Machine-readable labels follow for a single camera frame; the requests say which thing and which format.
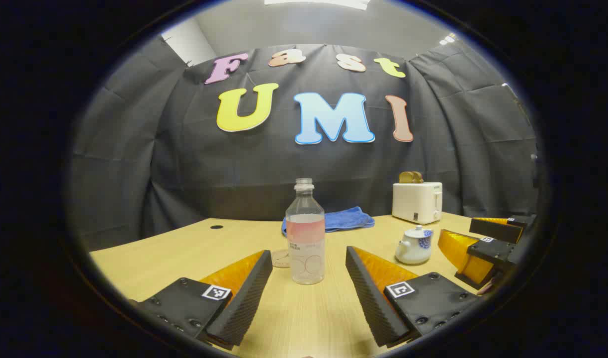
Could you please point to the white blue-patterned teacup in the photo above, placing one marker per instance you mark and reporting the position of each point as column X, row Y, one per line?
column 413, row 252

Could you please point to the brown bread slice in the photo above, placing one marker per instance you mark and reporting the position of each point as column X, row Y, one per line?
column 418, row 177
column 405, row 177

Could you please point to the blue towel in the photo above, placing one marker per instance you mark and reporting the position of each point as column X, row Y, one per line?
column 346, row 219

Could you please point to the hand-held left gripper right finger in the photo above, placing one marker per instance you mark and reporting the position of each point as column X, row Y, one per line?
column 371, row 298

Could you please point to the clear plastic water bottle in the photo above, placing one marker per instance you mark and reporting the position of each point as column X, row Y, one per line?
column 306, row 238

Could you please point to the black backdrop cloth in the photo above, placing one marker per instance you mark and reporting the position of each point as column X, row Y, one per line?
column 184, row 174

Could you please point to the white toaster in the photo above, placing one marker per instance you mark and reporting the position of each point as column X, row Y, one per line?
column 415, row 201

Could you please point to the round beige coaster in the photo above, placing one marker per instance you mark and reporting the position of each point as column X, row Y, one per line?
column 280, row 258

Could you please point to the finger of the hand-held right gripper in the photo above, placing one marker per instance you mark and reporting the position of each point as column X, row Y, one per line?
column 497, row 251
column 495, row 229

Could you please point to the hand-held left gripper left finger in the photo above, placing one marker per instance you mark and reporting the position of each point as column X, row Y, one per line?
column 244, row 303

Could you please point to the ceiling light panel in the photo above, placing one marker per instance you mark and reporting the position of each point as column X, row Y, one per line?
column 448, row 39
column 318, row 3

